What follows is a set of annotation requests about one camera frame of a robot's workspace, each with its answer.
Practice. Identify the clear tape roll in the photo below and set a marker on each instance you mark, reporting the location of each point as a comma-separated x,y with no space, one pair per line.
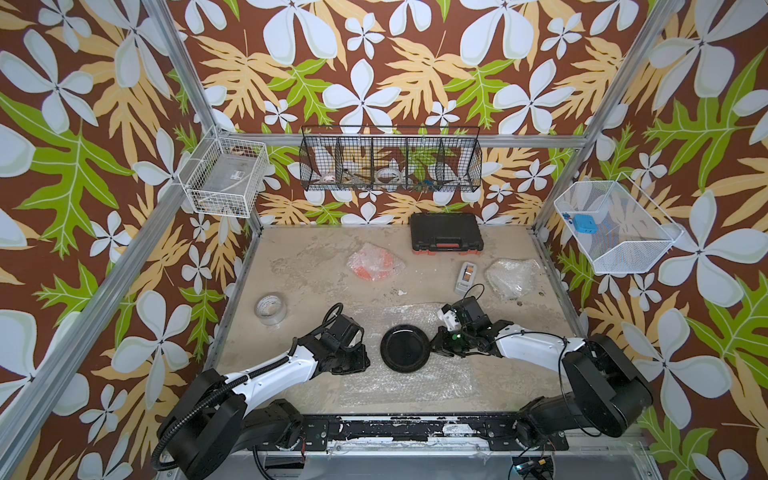
271,309

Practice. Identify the black tool case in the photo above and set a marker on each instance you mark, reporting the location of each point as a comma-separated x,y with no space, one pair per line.
445,232

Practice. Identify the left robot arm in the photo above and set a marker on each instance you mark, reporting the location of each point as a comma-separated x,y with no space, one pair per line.
221,414

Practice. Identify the black wire basket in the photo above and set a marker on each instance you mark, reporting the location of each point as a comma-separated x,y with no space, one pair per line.
390,158

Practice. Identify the white wire basket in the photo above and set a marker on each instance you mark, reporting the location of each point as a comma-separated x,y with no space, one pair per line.
634,232
224,175

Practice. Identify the black dinner plate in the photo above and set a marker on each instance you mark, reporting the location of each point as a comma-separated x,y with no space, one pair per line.
405,348

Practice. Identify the grey tape dispenser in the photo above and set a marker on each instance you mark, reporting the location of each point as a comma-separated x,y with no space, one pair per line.
466,278

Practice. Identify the blue small object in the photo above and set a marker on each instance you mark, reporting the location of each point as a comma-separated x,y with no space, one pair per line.
584,224

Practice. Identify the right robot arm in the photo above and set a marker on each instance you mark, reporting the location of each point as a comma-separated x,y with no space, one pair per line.
607,392

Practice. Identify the white wire basket left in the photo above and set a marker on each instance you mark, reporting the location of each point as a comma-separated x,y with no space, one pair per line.
224,175

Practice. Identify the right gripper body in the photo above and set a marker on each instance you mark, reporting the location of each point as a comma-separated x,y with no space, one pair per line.
452,342

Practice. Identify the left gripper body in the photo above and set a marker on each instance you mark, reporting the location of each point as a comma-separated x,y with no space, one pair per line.
351,358

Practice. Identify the orange plastic plate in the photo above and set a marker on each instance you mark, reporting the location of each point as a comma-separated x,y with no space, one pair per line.
373,266

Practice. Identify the white wire basket right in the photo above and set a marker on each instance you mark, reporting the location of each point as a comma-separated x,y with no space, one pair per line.
634,232

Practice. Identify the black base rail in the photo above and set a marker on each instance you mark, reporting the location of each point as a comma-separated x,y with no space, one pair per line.
498,431

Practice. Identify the clear bubble wrap sheet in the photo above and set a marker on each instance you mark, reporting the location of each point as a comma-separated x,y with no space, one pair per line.
368,247

